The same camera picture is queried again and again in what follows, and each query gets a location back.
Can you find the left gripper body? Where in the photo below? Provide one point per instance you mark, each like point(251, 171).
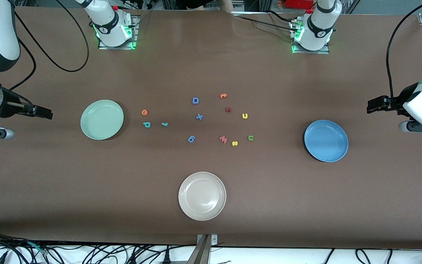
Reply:
point(396, 100)

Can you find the teal foam letter p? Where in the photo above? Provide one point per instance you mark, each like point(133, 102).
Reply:
point(146, 125)

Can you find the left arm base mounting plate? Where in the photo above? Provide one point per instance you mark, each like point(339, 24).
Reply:
point(310, 52)

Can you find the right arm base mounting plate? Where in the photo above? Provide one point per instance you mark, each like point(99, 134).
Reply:
point(134, 31)

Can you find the green plate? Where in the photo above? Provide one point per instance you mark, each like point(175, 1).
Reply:
point(102, 120)

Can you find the blue plate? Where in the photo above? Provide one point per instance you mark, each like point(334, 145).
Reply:
point(326, 141)

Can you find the red box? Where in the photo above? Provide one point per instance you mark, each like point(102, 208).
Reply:
point(299, 3)

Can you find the blue foam letter g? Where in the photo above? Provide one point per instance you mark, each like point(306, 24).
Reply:
point(191, 139)

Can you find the blue foam letter D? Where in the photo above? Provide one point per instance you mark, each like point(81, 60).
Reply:
point(193, 101)

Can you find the pink foam letter w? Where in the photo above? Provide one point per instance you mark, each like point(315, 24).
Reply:
point(223, 139)

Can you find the brown table cover sheet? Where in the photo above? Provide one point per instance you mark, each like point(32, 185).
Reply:
point(211, 73)

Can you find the beige plate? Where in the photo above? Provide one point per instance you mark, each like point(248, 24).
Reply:
point(202, 196)

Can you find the bare person limb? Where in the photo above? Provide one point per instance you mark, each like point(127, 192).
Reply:
point(225, 4)

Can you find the aluminium profile beam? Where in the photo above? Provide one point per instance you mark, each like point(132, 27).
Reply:
point(200, 253)

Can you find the metal table clamp bracket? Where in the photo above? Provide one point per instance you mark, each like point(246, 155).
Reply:
point(214, 239)

